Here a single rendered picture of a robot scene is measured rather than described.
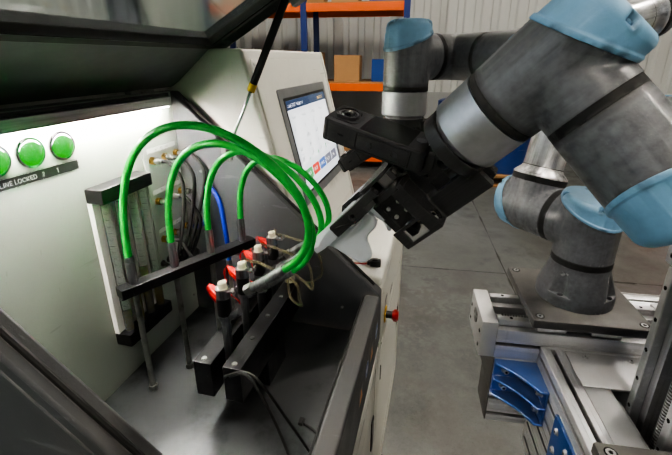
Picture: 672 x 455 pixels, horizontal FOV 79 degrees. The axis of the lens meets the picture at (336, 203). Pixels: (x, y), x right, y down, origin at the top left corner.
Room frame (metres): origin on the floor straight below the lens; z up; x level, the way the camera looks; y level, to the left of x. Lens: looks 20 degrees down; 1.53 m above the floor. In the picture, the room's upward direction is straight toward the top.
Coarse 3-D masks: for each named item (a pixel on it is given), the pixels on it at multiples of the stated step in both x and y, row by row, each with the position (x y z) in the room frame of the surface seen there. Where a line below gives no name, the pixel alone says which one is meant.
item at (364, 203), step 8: (376, 184) 0.40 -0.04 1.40; (368, 192) 0.39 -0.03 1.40; (376, 192) 0.39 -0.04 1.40; (360, 200) 0.39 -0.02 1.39; (368, 200) 0.39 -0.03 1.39; (352, 208) 0.39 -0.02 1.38; (360, 208) 0.39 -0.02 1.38; (368, 208) 0.39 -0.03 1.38; (344, 216) 0.39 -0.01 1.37; (352, 216) 0.40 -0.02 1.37; (360, 216) 0.39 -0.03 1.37; (336, 224) 0.40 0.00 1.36; (344, 224) 0.40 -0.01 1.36; (352, 224) 0.40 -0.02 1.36; (336, 232) 0.41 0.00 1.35
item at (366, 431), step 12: (372, 372) 0.82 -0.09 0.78; (372, 384) 0.82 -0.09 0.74; (372, 396) 0.83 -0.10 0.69; (372, 408) 0.84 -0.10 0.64; (360, 420) 0.67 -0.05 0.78; (372, 420) 0.84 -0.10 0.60; (360, 432) 0.66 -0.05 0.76; (372, 432) 0.83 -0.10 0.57; (360, 444) 0.67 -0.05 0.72; (372, 444) 0.84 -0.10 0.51
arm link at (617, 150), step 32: (608, 96) 0.28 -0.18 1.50; (640, 96) 0.28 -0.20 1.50; (576, 128) 0.29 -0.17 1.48; (608, 128) 0.28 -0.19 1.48; (640, 128) 0.27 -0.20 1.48; (576, 160) 0.30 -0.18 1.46; (608, 160) 0.28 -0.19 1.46; (640, 160) 0.26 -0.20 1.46; (608, 192) 0.28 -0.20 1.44; (640, 192) 0.26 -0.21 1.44; (640, 224) 0.26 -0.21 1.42
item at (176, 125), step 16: (160, 128) 0.68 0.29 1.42; (176, 128) 0.67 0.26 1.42; (192, 128) 0.66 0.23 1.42; (208, 128) 0.66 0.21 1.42; (144, 144) 0.69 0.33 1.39; (240, 144) 0.64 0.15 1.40; (128, 160) 0.70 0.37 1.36; (272, 160) 0.63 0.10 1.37; (128, 176) 0.70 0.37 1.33; (288, 176) 0.63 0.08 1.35; (304, 208) 0.62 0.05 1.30; (304, 224) 0.62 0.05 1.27; (128, 240) 0.71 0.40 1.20; (304, 240) 0.62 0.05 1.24; (128, 256) 0.71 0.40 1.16; (304, 256) 0.62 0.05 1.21
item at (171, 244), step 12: (192, 144) 0.76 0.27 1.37; (204, 144) 0.75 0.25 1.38; (216, 144) 0.74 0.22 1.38; (228, 144) 0.74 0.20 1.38; (180, 156) 0.76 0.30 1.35; (252, 156) 0.73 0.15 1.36; (168, 180) 0.77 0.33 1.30; (168, 192) 0.77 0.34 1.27; (168, 204) 0.77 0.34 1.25; (168, 216) 0.78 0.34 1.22; (168, 228) 0.78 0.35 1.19; (168, 240) 0.78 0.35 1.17; (312, 240) 0.70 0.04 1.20; (168, 252) 0.78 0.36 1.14; (312, 252) 0.70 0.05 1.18; (300, 264) 0.71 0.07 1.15; (288, 276) 0.71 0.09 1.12; (264, 288) 0.72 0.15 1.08
